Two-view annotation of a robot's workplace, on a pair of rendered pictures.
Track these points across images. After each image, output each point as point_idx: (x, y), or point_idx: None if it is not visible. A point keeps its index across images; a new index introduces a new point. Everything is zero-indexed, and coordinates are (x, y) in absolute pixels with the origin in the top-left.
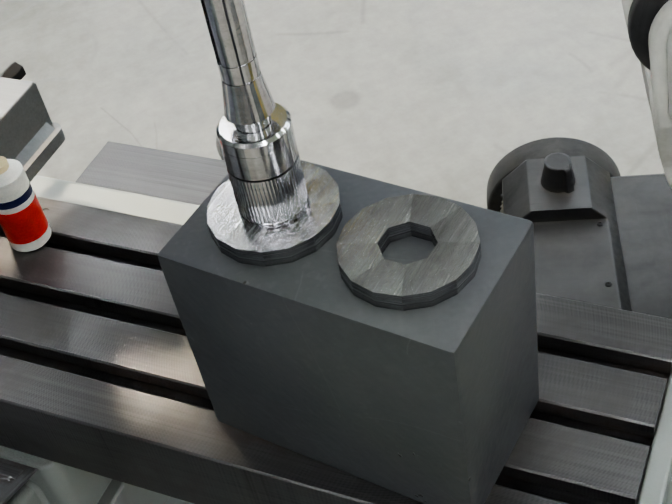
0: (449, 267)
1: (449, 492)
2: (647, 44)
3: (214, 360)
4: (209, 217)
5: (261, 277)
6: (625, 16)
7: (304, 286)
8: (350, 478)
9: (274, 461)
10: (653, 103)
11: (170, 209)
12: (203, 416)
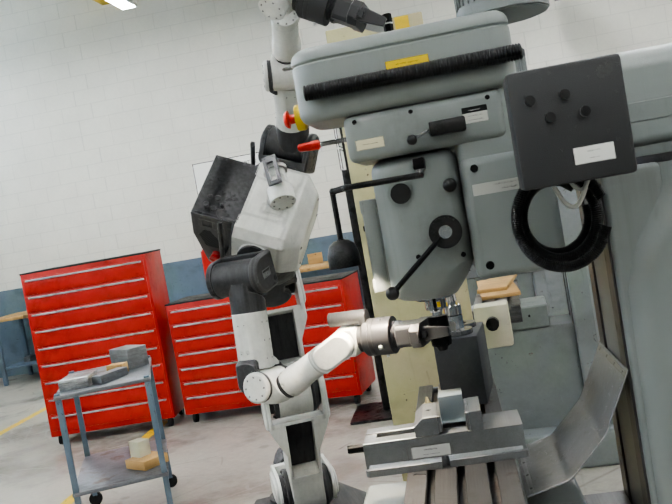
0: (464, 320)
1: (491, 374)
2: (319, 392)
3: (483, 370)
4: (464, 330)
5: (475, 330)
6: (307, 394)
7: (475, 328)
8: (491, 392)
9: (494, 397)
10: (325, 412)
11: (373, 491)
12: (487, 405)
